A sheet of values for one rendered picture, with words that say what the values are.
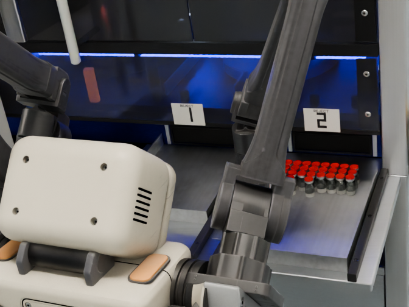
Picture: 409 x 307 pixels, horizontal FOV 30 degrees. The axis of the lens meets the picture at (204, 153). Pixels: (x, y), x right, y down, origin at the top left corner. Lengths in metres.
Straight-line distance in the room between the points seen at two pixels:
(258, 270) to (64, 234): 0.26
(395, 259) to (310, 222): 0.36
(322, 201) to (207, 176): 0.31
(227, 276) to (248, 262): 0.03
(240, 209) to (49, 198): 0.26
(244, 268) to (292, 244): 0.61
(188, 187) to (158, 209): 0.81
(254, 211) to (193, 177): 0.85
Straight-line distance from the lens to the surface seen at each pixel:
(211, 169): 1.94
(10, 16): 2.05
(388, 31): 1.69
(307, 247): 1.62
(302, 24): 1.07
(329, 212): 1.72
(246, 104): 1.42
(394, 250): 1.97
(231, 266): 1.03
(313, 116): 1.81
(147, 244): 1.05
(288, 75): 1.07
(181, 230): 1.73
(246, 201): 1.07
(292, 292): 2.14
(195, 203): 1.81
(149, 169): 1.03
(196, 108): 1.90
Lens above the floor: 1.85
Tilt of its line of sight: 29 degrees down
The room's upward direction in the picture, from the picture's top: 9 degrees counter-clockwise
